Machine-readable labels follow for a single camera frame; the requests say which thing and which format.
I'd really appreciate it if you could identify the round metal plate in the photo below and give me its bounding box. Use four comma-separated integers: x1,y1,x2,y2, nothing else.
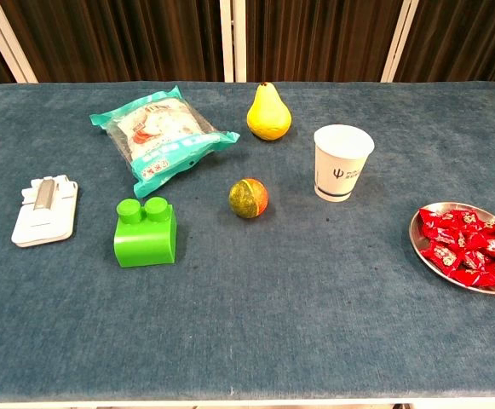
408,201,495,296

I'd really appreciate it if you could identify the green orange ball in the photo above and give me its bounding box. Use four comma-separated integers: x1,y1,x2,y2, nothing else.
228,177,269,220

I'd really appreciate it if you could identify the teal clear snack bag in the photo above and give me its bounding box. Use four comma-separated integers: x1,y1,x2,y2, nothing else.
89,84,241,199

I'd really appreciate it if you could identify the white plastic block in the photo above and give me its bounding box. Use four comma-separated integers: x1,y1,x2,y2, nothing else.
10,174,79,249

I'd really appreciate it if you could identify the yellow toy pear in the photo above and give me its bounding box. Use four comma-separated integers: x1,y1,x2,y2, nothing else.
246,82,293,141

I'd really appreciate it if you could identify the green building block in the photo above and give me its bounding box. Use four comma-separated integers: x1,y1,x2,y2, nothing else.
113,196,178,268

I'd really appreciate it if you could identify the blue velvet table cloth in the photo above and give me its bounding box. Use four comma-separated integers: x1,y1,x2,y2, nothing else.
0,80,495,404

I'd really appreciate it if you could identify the white paper cup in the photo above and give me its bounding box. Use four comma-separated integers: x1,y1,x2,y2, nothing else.
313,124,376,203

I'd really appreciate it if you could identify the white frame post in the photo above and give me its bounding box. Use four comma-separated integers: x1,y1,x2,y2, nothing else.
0,0,39,84
380,0,421,84
219,0,235,84
233,0,248,84

